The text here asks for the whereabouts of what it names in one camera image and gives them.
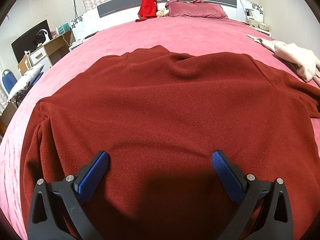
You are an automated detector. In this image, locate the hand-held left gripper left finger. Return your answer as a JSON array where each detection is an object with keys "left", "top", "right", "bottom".
[{"left": 27, "top": 150, "right": 110, "bottom": 240}]

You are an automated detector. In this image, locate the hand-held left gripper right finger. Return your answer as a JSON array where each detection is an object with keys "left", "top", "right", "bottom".
[{"left": 211, "top": 150, "right": 293, "bottom": 240}]

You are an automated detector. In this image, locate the dark red knit sweater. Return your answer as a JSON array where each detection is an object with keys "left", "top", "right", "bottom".
[{"left": 21, "top": 45, "right": 320, "bottom": 240}]

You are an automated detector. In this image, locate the white cushion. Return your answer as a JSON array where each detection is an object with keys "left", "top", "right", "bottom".
[{"left": 7, "top": 64, "right": 45, "bottom": 103}]

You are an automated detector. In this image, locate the blue chair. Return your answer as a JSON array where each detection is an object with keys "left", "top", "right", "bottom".
[{"left": 2, "top": 69, "right": 18, "bottom": 94}]

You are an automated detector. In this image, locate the white drawer unit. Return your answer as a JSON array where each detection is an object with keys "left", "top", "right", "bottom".
[{"left": 17, "top": 46, "right": 53, "bottom": 77}]

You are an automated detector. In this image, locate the cream garment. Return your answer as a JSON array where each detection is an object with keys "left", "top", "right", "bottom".
[{"left": 246, "top": 34, "right": 320, "bottom": 82}]

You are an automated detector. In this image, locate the white desk device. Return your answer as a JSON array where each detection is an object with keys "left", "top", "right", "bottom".
[{"left": 34, "top": 29, "right": 50, "bottom": 49}]

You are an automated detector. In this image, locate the white floral nightstand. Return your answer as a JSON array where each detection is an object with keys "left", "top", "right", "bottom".
[
  {"left": 236, "top": 0, "right": 272, "bottom": 37},
  {"left": 70, "top": 11, "right": 103, "bottom": 52}
]

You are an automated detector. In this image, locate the pink bed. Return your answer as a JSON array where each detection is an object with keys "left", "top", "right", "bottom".
[{"left": 0, "top": 16, "right": 320, "bottom": 240}]

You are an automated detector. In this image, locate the black television screen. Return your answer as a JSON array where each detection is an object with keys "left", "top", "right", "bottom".
[{"left": 11, "top": 19, "right": 53, "bottom": 64}]

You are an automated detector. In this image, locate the teal basket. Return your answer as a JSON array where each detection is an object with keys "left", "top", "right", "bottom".
[{"left": 55, "top": 23, "right": 70, "bottom": 35}]

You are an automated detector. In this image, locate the maroon pillow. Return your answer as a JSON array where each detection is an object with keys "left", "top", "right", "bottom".
[{"left": 165, "top": 0, "right": 229, "bottom": 20}]

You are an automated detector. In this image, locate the grey and white headboard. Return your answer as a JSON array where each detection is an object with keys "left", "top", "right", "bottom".
[{"left": 97, "top": 0, "right": 237, "bottom": 25}]

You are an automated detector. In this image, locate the bright red garment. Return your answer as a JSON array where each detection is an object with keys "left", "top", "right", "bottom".
[{"left": 135, "top": 0, "right": 158, "bottom": 22}]

